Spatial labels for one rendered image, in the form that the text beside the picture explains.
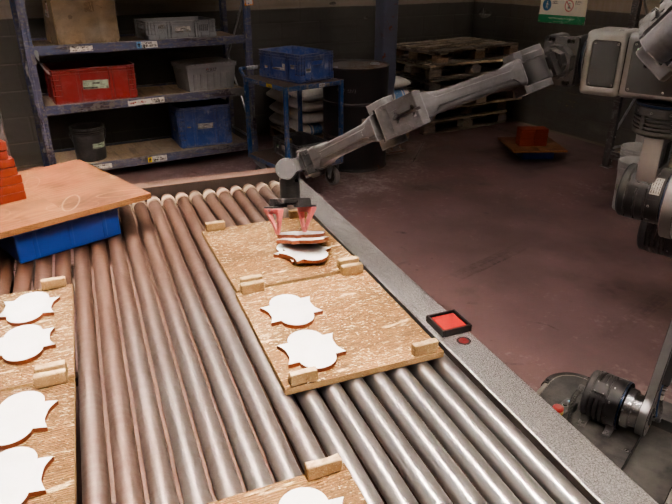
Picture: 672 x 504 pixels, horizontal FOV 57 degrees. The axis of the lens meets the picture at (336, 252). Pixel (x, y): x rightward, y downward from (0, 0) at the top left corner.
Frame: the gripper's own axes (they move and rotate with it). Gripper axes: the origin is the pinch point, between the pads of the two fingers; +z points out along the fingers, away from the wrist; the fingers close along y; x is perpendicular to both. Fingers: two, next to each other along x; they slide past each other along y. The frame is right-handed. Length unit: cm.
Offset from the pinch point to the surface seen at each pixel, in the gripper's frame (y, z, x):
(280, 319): -25.9, 17.1, -28.2
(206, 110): 188, -81, 360
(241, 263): -15.7, 7.9, 2.2
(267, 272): -13.5, 9.9, -6.6
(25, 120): 61, -74, 454
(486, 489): -28, 36, -84
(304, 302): -17.2, 14.8, -26.3
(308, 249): 0.1, 5.0, -7.3
